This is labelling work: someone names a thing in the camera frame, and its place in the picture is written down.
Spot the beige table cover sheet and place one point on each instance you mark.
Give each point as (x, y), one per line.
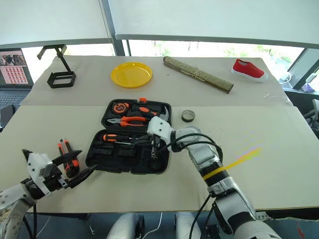
(249, 174)

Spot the orange black tape measure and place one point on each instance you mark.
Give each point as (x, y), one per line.
(119, 107)

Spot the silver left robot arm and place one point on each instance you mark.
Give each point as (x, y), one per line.
(10, 196)

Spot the black metal stand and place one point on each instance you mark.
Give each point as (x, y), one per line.
(59, 85)

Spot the yellow plastic plate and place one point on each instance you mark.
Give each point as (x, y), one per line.
(132, 74)

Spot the orange black screwdriver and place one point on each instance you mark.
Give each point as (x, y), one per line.
(109, 137)

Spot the rolled bamboo mat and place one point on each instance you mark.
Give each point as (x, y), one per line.
(199, 74)

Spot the black table frame bar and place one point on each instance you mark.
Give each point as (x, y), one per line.
(294, 214)
(72, 216)

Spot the grey window frame post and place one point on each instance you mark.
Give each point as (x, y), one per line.
(118, 47)

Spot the open laptop computer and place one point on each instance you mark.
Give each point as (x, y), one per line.
(12, 64)

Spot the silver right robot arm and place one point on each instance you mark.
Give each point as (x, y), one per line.
(207, 154)

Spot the purple small object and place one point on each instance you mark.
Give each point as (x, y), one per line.
(307, 88)

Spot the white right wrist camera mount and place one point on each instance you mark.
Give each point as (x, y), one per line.
(159, 128)

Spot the orange black claw hammer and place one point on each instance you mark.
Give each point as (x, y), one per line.
(144, 109)

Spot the red canvas shoe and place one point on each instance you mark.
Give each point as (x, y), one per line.
(248, 68)

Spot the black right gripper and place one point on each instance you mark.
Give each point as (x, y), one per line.
(151, 142)

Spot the dark tape roll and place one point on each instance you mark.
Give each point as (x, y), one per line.
(183, 117)

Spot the white roller blind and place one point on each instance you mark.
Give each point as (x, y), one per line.
(49, 20)
(211, 17)

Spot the black plastic tool case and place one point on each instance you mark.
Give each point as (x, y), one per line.
(119, 164)

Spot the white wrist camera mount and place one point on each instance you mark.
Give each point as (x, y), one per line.
(36, 161)
(159, 128)

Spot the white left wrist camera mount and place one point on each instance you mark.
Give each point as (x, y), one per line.
(36, 161)

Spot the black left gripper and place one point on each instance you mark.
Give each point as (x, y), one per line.
(56, 179)

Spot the grey office chair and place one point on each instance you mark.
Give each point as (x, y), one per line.
(314, 112)

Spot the grey rounded leg shell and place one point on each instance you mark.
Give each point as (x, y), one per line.
(124, 226)
(185, 226)

